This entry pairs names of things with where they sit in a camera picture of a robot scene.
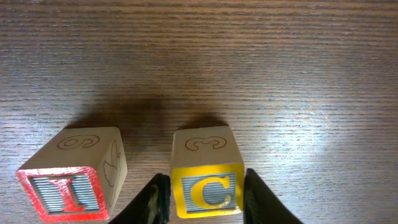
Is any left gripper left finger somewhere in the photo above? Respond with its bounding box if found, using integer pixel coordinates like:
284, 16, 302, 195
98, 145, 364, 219
109, 173, 171, 224

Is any yellow letter C block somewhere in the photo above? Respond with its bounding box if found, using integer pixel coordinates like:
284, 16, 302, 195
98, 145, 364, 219
170, 126, 244, 218

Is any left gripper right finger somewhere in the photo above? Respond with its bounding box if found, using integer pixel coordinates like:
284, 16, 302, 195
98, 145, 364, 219
243, 168, 302, 224

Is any red letter I block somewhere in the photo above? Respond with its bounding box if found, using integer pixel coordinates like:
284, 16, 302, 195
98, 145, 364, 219
16, 127, 127, 223

